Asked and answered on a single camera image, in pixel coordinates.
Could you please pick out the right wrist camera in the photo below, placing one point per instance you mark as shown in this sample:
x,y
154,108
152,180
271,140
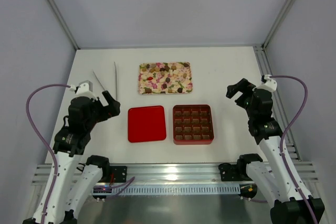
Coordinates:
x,y
268,83

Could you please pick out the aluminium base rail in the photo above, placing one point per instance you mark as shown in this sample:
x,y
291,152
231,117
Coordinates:
x,y
173,179

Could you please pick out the red box lid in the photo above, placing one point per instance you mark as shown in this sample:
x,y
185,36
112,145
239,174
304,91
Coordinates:
x,y
146,124

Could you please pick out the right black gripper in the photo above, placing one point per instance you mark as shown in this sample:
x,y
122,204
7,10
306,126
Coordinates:
x,y
244,93

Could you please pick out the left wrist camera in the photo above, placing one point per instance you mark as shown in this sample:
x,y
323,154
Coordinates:
x,y
84,89

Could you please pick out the floral serving tray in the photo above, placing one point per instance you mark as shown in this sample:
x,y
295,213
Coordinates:
x,y
175,74

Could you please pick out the metal serving tongs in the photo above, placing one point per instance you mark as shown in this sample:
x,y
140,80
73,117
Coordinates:
x,y
107,78

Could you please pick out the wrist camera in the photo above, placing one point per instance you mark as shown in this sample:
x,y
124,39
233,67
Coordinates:
x,y
84,89
268,83

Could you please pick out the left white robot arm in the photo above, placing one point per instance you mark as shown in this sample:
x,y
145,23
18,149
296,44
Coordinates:
x,y
62,199

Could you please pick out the red chocolate box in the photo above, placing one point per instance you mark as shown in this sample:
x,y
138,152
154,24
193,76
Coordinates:
x,y
192,124

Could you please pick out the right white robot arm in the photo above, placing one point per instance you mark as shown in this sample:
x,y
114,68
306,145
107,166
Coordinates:
x,y
290,201

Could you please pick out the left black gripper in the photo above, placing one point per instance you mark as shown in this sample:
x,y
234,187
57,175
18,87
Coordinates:
x,y
104,107

